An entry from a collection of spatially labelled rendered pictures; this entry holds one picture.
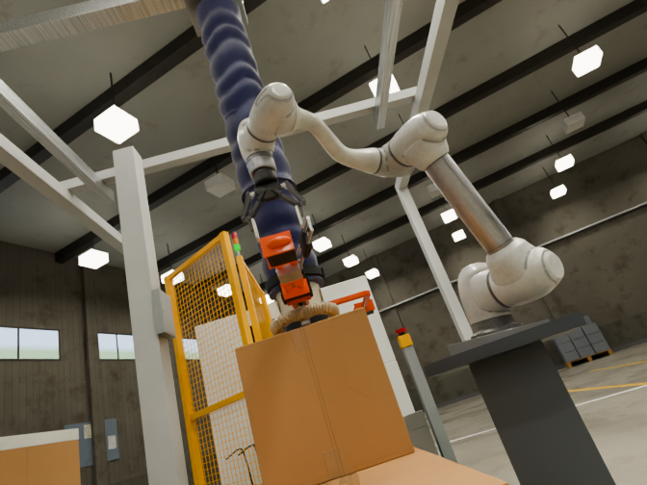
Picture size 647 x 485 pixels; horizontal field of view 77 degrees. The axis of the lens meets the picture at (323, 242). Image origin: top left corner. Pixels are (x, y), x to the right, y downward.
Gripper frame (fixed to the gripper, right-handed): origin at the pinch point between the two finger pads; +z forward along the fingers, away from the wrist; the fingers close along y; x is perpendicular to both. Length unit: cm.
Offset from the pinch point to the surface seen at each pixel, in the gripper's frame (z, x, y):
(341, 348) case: 36.7, -9.9, -7.3
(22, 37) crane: -173, -39, 105
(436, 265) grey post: -76, -361, -158
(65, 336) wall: -319, -861, 602
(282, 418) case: 49, -11, 14
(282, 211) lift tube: -23.3, -31.3, -2.1
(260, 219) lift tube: -23.1, -32.6, 7.2
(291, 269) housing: 16.2, 8.3, -0.4
